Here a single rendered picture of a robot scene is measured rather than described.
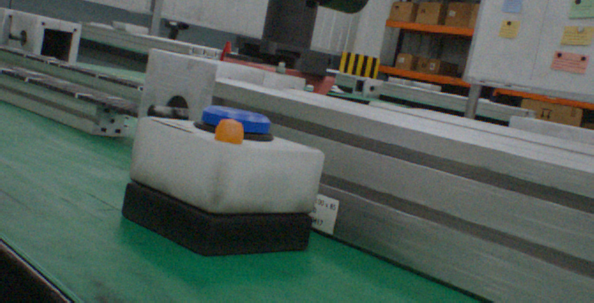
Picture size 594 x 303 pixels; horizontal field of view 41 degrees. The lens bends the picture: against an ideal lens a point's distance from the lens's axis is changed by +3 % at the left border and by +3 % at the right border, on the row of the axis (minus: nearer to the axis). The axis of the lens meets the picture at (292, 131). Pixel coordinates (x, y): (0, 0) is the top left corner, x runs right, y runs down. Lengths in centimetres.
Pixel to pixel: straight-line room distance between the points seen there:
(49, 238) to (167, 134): 8
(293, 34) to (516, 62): 321
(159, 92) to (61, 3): 1168
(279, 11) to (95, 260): 53
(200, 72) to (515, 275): 29
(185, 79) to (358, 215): 20
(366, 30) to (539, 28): 487
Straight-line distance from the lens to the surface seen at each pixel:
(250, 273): 39
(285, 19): 86
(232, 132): 40
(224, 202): 40
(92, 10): 1251
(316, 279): 41
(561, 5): 396
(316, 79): 90
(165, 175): 43
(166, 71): 64
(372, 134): 48
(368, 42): 875
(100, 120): 78
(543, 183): 42
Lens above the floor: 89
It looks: 5 degrees down
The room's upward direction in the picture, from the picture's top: 11 degrees clockwise
